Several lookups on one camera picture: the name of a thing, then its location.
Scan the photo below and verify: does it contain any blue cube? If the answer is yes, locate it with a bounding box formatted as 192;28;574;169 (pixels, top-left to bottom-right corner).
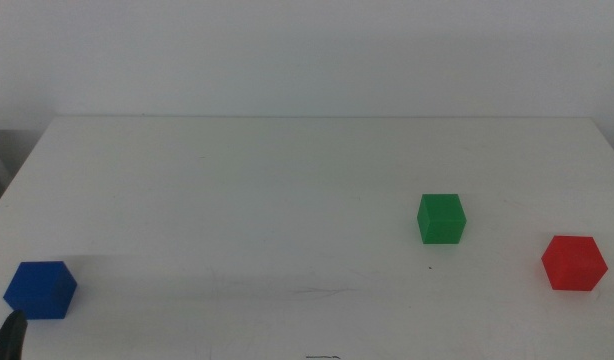
2;260;79;321

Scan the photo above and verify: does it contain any green cube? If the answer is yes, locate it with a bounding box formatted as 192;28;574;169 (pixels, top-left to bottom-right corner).
416;193;468;246

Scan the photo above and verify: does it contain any red cube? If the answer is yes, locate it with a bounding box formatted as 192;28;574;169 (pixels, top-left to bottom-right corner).
540;235;609;292

